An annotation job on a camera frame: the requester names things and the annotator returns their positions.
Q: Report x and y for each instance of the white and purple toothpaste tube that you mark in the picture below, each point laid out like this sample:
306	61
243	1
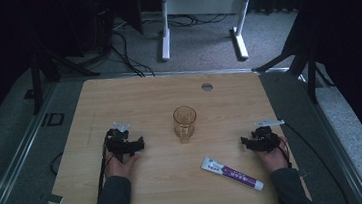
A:
231	173

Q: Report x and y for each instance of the metal floor rail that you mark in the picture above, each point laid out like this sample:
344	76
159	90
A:
17	158

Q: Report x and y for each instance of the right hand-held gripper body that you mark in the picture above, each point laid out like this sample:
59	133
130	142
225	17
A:
266	139

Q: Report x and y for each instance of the black computer tower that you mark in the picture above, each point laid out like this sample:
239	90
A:
102	15

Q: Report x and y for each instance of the clear glass cup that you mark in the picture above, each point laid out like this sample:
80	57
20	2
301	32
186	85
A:
185	123

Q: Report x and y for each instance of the white metal desk frame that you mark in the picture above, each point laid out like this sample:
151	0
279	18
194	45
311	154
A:
204	4

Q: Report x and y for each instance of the black tape strip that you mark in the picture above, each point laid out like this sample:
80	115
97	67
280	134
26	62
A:
52	198

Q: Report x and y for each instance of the person's right hand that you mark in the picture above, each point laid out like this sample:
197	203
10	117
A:
275	160

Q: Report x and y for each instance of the person's left hand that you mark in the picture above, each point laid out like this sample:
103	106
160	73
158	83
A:
120	168

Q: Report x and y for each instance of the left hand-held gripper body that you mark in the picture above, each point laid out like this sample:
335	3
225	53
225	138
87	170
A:
119	144

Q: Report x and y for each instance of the black tripod stand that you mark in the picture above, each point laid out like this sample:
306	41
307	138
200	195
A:
37	75
309	63

